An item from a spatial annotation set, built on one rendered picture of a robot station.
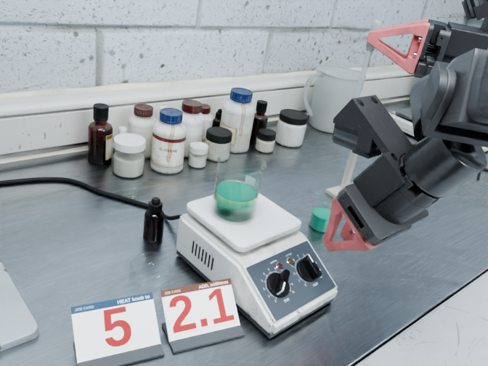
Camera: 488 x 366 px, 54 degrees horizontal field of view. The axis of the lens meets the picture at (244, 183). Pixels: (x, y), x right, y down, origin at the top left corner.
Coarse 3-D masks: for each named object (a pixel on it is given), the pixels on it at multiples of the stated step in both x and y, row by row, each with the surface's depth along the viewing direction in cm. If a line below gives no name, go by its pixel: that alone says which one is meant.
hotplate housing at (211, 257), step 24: (192, 216) 66; (192, 240) 64; (216, 240) 62; (288, 240) 65; (192, 264) 66; (216, 264) 62; (240, 264) 59; (240, 288) 59; (336, 288) 65; (264, 312) 57; (312, 312) 62
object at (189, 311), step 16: (208, 288) 58; (224, 288) 59; (176, 304) 56; (192, 304) 57; (208, 304) 58; (224, 304) 58; (176, 320) 55; (192, 320) 56; (208, 320) 57; (224, 320) 58
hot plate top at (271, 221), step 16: (192, 208) 64; (208, 208) 65; (256, 208) 67; (272, 208) 68; (208, 224) 62; (224, 224) 62; (240, 224) 63; (256, 224) 63; (272, 224) 64; (288, 224) 65; (224, 240) 60; (240, 240) 59; (256, 240) 60
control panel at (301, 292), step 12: (288, 252) 63; (300, 252) 64; (312, 252) 65; (264, 264) 60; (276, 264) 61; (288, 264) 62; (252, 276) 58; (264, 276) 59; (300, 276) 62; (324, 276) 64; (264, 288) 58; (300, 288) 61; (312, 288) 62; (324, 288) 63; (264, 300) 57; (276, 300) 58; (288, 300) 59; (300, 300) 60; (312, 300) 61; (276, 312) 57; (288, 312) 58
